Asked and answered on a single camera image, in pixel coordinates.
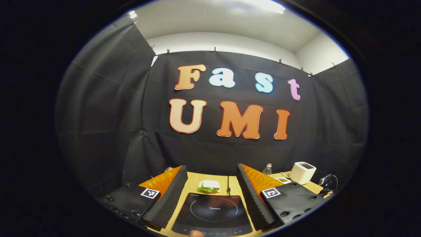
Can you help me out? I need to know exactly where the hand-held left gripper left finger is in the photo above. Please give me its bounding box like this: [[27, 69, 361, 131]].
[[99, 165, 188, 231]]

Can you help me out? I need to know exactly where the black backdrop cloth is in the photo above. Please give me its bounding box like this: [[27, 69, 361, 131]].
[[54, 18, 369, 198]]

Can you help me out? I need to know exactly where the black induction cooktop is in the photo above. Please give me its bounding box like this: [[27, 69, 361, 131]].
[[171, 193, 253, 237]]

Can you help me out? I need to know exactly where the row of backdrop clips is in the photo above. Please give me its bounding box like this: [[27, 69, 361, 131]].
[[132, 20, 337, 78]]

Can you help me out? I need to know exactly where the sandwich with lettuce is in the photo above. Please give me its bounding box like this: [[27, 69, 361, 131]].
[[197, 180, 221, 194]]

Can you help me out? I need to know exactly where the white toaster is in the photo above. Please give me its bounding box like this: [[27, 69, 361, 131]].
[[289, 162, 317, 185]]

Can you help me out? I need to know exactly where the bright ceiling light panel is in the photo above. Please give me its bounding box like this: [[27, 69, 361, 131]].
[[240, 0, 286, 15]]

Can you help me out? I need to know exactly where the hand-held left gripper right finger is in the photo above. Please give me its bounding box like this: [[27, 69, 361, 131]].
[[236, 164, 326, 231]]

